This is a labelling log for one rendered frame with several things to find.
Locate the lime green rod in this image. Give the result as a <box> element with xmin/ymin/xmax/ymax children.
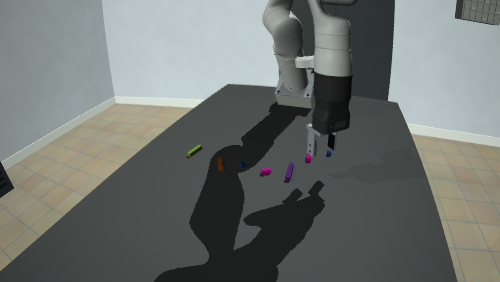
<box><xmin>187</xmin><ymin>145</ymin><xmax>202</xmax><ymax>157</ymax></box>

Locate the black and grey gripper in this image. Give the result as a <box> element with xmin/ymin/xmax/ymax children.
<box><xmin>295</xmin><ymin>46</ymin><xmax>353</xmax><ymax>157</ymax></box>

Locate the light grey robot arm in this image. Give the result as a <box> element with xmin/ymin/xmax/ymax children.
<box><xmin>262</xmin><ymin>0</ymin><xmax>358</xmax><ymax>92</ymax></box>

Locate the purple rod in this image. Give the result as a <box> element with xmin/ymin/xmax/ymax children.
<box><xmin>286</xmin><ymin>163</ymin><xmax>294</xmax><ymax>181</ymax></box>

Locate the orange rod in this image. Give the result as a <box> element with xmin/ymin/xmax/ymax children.
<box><xmin>217</xmin><ymin>158</ymin><xmax>223</xmax><ymax>171</ymax></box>

